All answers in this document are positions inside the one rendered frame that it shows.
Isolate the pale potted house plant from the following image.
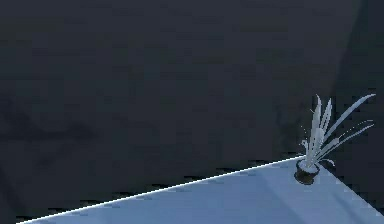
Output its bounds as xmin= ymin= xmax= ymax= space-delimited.
xmin=293 ymin=93 xmax=377 ymax=186

